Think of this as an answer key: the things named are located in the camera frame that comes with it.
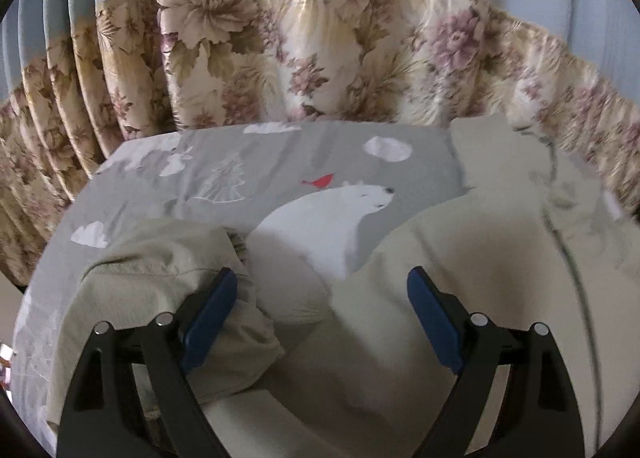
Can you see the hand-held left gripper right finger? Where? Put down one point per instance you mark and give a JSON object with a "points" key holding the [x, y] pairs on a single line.
{"points": [[432, 318]]}

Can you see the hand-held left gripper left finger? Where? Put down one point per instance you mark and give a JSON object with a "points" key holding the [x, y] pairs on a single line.
{"points": [[210, 318]]}

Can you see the beige garment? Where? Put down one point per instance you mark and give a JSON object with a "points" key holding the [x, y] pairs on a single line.
{"points": [[450, 263]]}

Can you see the grey printed bed sheet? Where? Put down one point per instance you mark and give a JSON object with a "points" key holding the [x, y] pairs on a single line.
{"points": [[300, 162]]}

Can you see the blue curtain with floral band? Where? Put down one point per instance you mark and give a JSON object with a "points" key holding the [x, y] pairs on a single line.
{"points": [[300, 37]]}

